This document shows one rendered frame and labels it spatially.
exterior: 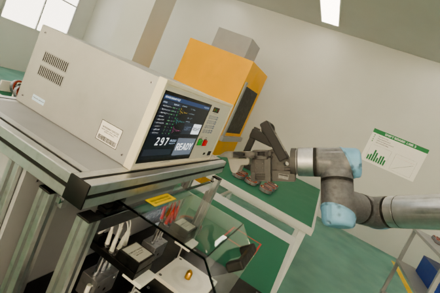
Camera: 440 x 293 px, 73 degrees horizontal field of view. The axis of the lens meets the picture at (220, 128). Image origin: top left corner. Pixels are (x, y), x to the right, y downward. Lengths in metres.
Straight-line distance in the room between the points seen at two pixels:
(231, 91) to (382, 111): 2.87
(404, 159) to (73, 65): 5.69
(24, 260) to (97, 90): 0.36
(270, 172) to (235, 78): 3.63
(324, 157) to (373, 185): 5.25
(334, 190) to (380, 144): 5.24
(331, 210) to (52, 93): 0.70
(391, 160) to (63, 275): 5.70
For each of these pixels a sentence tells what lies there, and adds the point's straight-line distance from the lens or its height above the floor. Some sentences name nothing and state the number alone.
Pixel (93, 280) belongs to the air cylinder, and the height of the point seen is 0.82.
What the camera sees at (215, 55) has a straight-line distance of 4.56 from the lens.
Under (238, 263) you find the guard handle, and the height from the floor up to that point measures 1.06.
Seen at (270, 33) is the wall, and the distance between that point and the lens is 6.42.
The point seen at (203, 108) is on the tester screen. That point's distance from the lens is 0.81.
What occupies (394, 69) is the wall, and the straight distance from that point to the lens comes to 6.16.
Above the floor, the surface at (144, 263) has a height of 0.92.
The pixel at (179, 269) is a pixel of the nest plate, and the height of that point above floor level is 0.78.
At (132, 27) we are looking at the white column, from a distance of 4.78.
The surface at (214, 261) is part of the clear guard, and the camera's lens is 0.59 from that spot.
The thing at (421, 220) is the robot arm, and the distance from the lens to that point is 0.79.
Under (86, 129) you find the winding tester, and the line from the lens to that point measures 0.73.
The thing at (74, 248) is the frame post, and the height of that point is 1.00.
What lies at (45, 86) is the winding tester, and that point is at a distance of 0.84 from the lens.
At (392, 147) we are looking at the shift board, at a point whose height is 1.70.
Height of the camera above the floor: 1.33
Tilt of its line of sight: 6 degrees down
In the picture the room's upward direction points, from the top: 24 degrees clockwise
